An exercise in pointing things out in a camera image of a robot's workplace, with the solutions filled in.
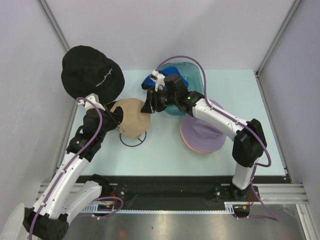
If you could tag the purple bucket hat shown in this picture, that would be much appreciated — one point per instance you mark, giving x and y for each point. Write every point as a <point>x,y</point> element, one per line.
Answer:
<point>202,135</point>

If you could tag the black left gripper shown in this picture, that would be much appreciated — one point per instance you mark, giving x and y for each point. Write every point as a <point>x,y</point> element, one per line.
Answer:
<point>113,117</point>

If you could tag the pink bucket hat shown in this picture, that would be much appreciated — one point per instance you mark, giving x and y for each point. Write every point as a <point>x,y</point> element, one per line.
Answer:
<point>189,146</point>

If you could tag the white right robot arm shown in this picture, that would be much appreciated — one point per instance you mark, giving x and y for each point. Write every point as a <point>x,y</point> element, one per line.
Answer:
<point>248,138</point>

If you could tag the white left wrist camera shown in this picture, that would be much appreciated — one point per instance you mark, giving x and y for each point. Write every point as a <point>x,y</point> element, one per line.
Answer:
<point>90,102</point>

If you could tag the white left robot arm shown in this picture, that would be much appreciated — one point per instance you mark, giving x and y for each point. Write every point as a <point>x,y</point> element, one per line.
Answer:
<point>51,215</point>

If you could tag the blue cap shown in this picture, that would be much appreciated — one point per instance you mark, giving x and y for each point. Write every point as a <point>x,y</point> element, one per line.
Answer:
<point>151,80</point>

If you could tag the black wire hat stand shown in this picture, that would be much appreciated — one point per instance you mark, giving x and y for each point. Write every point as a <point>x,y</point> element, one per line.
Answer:
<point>132,142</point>

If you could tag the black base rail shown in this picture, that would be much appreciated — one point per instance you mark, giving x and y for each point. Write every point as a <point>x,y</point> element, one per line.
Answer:
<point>182,193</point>

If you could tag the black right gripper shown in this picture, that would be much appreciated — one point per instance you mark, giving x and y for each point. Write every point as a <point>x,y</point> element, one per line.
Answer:
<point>151,107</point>

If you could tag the beige hat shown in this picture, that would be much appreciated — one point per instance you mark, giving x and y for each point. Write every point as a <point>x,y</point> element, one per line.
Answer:
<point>133,123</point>

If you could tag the black bucket hat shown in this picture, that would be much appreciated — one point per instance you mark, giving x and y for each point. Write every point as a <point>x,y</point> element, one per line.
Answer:
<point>86,70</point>

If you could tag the teal plastic basket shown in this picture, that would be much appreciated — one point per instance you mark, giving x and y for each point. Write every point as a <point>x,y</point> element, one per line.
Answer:
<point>191,74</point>

